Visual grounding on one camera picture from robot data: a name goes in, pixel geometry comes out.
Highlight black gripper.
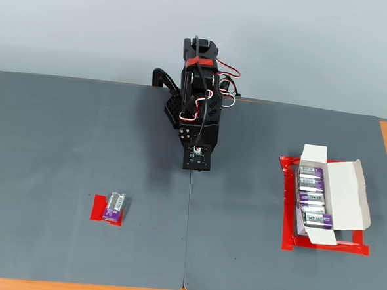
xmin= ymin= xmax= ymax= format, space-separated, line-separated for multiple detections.
xmin=176 ymin=117 xmax=220 ymax=154

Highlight purple silver nine-volt battery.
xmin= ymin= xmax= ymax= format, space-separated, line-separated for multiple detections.
xmin=297 ymin=177 xmax=326 ymax=193
xmin=296 ymin=190 xmax=327 ymax=207
xmin=302 ymin=210 xmax=336 ymax=230
xmin=297 ymin=165 xmax=325 ymax=180
xmin=102 ymin=191 xmax=127 ymax=223
xmin=298 ymin=203 xmax=327 ymax=216

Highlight white cardboard battery box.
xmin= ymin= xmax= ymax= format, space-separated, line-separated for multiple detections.
xmin=292 ymin=143 xmax=377 ymax=249

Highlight red tape band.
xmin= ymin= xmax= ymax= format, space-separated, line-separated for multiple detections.
xmin=185 ymin=54 xmax=218 ymax=70

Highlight short red tape strip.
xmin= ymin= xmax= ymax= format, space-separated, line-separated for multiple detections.
xmin=279 ymin=154 xmax=338 ymax=172
xmin=350 ymin=228 xmax=367 ymax=245

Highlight long red tape strip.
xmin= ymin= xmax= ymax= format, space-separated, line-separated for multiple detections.
xmin=281 ymin=235 xmax=371 ymax=258
xmin=274 ymin=155 xmax=301 ymax=253

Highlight wide red tape patch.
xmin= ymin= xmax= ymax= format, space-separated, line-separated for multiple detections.
xmin=89 ymin=194 xmax=110 ymax=223

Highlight red white servo wires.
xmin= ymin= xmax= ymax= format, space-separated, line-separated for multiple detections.
xmin=212 ymin=58 xmax=243 ymax=110
xmin=178 ymin=87 xmax=215 ymax=124

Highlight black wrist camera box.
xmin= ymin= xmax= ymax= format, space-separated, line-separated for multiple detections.
xmin=182 ymin=142 xmax=213 ymax=173

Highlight black camera cable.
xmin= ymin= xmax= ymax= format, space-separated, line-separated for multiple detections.
xmin=187 ymin=35 xmax=211 ymax=148

